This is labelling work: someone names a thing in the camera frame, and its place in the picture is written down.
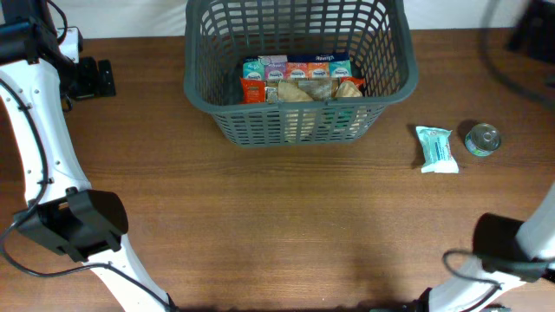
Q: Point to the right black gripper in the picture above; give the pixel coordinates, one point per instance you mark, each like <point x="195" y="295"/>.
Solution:
<point x="545" y="42"/>

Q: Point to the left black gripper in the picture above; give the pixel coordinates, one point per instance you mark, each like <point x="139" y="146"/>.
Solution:
<point x="95" y="85"/>

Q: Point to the silver tin can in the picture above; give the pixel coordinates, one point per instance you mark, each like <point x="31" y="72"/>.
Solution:
<point x="483" y="140"/>

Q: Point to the teal white wipes pack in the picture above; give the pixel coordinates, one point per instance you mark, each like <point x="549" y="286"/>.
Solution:
<point x="436" y="149"/>

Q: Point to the orange pasta packet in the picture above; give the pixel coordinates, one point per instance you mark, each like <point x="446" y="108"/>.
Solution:
<point x="259" y="91"/>

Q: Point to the green lid jar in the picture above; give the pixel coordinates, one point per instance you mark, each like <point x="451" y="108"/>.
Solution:
<point x="335" y="119"/>

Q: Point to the blue cardboard box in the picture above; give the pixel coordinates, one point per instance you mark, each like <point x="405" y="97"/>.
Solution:
<point x="294" y="67"/>

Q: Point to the beige snack bag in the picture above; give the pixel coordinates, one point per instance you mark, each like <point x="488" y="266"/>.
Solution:
<point x="321" y="89"/>

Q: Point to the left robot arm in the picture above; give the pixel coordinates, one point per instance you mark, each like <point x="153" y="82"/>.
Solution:
<point x="43" y="72"/>

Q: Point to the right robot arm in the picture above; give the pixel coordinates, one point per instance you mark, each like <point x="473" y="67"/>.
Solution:
<point x="507" y="253"/>

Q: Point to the grey plastic basket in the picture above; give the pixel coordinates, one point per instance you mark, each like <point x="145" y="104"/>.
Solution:
<point x="221" y="34"/>

